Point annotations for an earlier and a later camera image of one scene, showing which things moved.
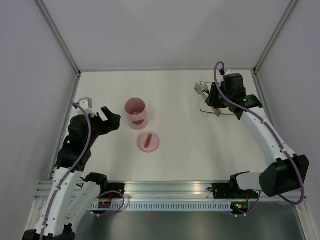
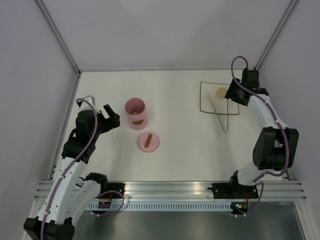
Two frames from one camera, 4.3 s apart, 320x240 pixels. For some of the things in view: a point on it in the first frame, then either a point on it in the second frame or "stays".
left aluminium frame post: [46, 13] stays
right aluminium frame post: [290, 8] stays
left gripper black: [112, 124] stays
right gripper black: [212, 100] to [230, 93]
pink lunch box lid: [148, 142] stays
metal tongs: [203, 90] to [218, 117]
